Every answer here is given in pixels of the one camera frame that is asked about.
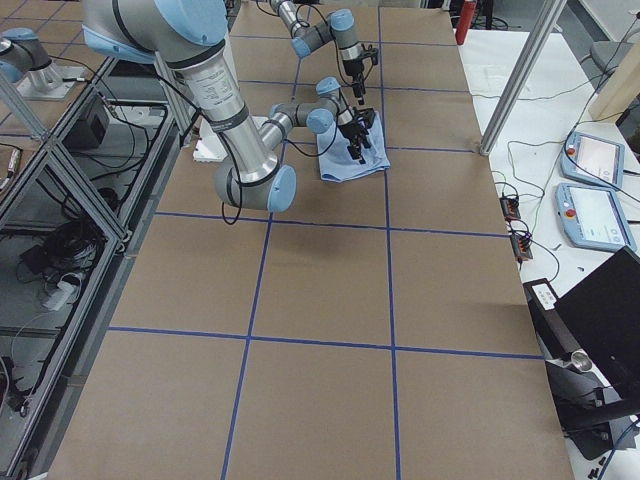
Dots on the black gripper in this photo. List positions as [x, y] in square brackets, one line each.
[348, 131]
[353, 68]

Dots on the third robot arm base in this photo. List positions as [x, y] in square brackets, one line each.
[26, 63]

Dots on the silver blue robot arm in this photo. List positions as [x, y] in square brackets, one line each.
[190, 37]
[337, 27]

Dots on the red fire extinguisher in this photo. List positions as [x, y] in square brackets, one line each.
[465, 20]

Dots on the upper usb hub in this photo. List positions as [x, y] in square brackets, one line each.
[510, 208]

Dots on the usb hub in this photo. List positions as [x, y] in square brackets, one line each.
[510, 208]
[521, 246]

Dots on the lower usb hub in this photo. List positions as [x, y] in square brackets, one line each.
[521, 246]

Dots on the upper teach pendant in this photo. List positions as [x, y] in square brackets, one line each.
[593, 160]

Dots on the teach pendant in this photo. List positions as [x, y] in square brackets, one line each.
[593, 160]
[592, 218]

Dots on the lower teach pendant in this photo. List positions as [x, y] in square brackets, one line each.
[592, 218]

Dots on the grey office chair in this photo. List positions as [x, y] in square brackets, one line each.
[607, 55]

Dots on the wooden board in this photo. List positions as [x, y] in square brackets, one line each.
[620, 90]

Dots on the black power box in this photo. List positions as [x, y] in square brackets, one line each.
[90, 128]

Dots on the black laptop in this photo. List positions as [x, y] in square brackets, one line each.
[602, 314]

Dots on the white power strip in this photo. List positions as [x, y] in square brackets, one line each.
[66, 291]

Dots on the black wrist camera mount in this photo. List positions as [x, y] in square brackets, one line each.
[369, 52]
[366, 117]

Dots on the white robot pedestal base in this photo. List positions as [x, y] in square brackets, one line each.
[210, 148]

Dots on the aluminium frame post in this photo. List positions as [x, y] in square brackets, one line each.
[533, 46]

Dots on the aluminium glass enclosure frame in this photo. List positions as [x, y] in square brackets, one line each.
[68, 211]

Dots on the black camera stand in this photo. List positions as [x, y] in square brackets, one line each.
[592, 413]

